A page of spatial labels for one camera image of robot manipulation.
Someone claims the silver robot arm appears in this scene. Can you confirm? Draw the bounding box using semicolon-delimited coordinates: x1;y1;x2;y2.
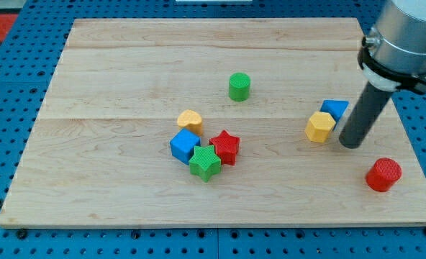
358;0;426;95

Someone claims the red star block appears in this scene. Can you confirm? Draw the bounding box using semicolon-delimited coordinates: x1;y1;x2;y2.
209;130;240;165

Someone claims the yellow heart block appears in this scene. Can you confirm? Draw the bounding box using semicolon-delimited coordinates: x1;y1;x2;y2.
177;109;203;136

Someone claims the green star block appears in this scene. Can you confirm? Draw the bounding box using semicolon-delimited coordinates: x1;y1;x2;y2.
189;145;222;183

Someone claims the blue cube block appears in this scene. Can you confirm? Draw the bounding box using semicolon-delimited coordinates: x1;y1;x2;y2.
170;129;201;165

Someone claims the green cylinder block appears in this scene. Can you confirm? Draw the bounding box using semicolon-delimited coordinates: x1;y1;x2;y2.
229;72;251;101

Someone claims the yellow hexagon block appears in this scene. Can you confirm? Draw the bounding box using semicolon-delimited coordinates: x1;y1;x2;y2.
304;112;336;143

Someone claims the wooden board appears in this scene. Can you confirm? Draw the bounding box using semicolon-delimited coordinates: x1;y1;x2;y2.
0;18;426;229

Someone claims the blue triangle block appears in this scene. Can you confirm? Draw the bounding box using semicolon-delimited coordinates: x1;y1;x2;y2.
319;99;349;122

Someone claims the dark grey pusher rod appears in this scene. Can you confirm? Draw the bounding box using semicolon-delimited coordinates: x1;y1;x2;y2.
339;83;393;149

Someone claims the red cylinder block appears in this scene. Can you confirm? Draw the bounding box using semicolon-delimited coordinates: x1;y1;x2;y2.
366;158;402;192

